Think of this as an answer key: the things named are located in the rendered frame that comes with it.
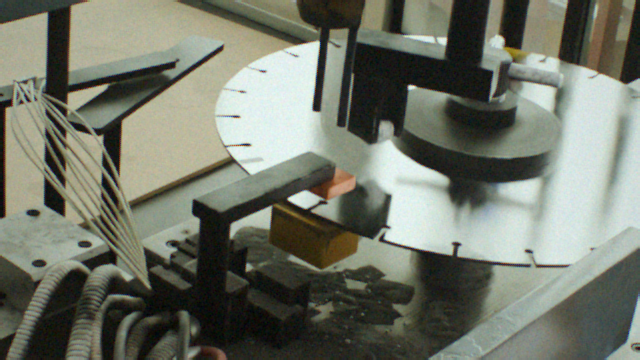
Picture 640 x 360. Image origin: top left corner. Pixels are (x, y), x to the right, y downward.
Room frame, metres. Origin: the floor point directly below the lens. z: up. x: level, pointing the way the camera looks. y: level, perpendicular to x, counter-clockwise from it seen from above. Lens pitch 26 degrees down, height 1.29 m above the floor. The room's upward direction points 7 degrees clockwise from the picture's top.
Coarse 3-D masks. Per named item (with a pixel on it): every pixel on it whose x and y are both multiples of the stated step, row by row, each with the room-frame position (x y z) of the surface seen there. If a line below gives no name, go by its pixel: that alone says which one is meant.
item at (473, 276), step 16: (416, 256) 0.77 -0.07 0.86; (432, 256) 0.76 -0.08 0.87; (416, 272) 0.77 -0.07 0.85; (432, 272) 0.76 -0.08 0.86; (448, 272) 0.75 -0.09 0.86; (464, 272) 0.75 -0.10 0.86; (480, 272) 0.76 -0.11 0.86; (496, 272) 0.77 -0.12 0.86; (448, 288) 0.75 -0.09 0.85; (464, 288) 0.75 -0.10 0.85; (480, 288) 0.76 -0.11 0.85
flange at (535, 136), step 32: (416, 96) 0.80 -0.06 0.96; (448, 96) 0.77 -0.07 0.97; (512, 96) 0.79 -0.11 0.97; (416, 128) 0.75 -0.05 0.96; (448, 128) 0.76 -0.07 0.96; (480, 128) 0.76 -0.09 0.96; (512, 128) 0.77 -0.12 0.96; (544, 128) 0.78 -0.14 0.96; (448, 160) 0.73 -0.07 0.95; (480, 160) 0.73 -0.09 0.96; (512, 160) 0.73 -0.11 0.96; (544, 160) 0.74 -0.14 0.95
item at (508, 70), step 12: (492, 36) 0.83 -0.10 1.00; (492, 48) 0.79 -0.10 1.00; (504, 60) 0.77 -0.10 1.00; (504, 72) 0.77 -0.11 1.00; (516, 72) 0.77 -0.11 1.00; (528, 72) 0.77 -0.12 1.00; (540, 72) 0.77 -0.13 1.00; (552, 72) 0.77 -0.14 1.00; (504, 84) 0.77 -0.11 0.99; (540, 84) 0.77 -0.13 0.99; (552, 84) 0.77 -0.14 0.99; (492, 96) 0.77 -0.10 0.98; (504, 96) 0.78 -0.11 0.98
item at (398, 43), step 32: (480, 0) 0.70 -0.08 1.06; (384, 32) 0.73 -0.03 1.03; (448, 32) 0.71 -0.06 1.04; (480, 32) 0.70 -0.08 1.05; (384, 64) 0.71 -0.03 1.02; (416, 64) 0.70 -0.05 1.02; (448, 64) 0.70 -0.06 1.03; (480, 64) 0.70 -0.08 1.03; (352, 96) 0.72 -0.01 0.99; (384, 96) 0.73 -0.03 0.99; (480, 96) 0.69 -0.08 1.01; (352, 128) 0.71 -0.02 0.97
